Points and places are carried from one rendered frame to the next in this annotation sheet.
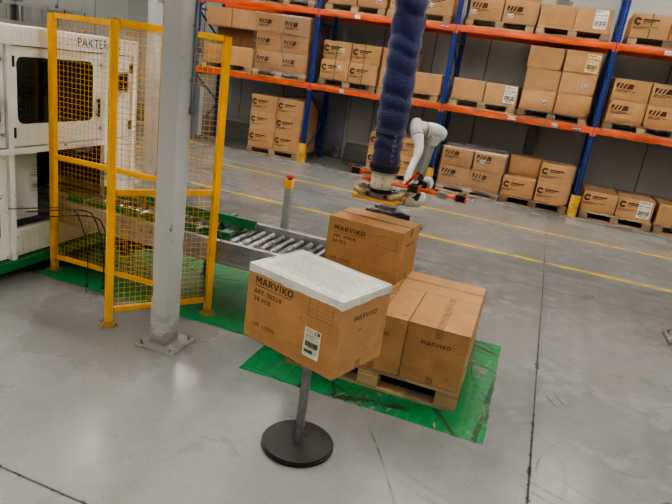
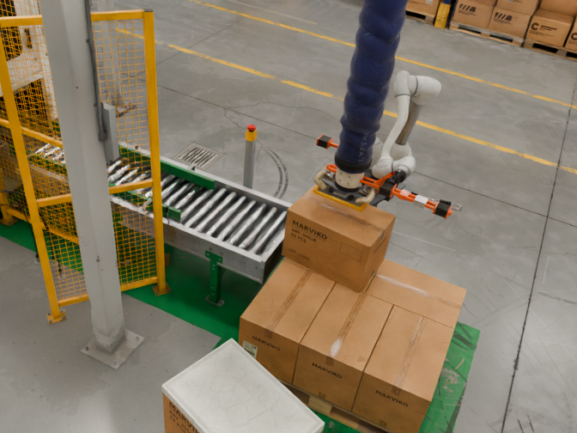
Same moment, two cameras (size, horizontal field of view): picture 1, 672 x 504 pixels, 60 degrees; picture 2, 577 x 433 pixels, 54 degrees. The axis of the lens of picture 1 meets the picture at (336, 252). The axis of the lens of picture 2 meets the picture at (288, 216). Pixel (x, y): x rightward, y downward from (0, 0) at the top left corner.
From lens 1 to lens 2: 176 cm
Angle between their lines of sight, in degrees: 20
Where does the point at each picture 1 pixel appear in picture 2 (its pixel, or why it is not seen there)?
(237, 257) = (187, 242)
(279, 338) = not seen: outside the picture
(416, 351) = (370, 398)
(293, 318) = not seen: outside the picture
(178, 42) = (68, 70)
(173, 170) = (89, 206)
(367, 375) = (319, 403)
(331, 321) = not seen: outside the picture
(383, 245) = (347, 253)
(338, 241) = (297, 237)
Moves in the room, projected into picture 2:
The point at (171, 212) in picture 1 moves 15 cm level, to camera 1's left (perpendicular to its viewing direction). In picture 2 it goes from (94, 245) to (69, 240)
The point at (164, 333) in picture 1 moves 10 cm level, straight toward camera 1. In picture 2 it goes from (108, 344) to (106, 356)
